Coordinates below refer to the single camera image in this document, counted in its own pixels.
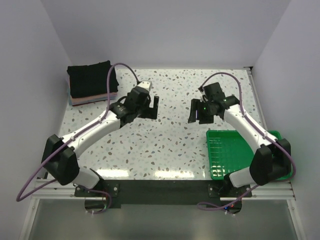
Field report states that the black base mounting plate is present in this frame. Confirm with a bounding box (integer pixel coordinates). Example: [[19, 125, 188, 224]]
[[74, 179, 252, 213]]

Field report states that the pink folded t shirt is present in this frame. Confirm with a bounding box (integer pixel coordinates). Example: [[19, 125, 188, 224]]
[[69, 91, 118, 105]]

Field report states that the stack of folded shirts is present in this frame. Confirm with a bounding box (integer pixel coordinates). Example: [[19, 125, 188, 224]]
[[66, 77, 119, 108]]

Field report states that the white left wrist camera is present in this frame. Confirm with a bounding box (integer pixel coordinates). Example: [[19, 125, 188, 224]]
[[137, 80, 152, 92]]

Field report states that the black t shirt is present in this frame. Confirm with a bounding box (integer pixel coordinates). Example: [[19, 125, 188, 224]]
[[66, 60, 111, 99]]

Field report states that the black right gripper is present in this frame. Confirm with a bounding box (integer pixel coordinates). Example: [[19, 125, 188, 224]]
[[188, 98, 214, 125]]

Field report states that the aluminium frame rail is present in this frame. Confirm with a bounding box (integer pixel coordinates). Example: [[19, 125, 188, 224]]
[[244, 66, 296, 201]]

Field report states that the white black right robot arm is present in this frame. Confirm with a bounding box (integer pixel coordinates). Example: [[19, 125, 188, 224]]
[[188, 82, 296, 197]]

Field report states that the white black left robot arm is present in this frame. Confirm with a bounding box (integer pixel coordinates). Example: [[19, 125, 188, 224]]
[[41, 81, 159, 196]]

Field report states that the green plastic tray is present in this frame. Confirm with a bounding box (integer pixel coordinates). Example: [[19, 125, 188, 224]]
[[205, 129, 294, 181]]

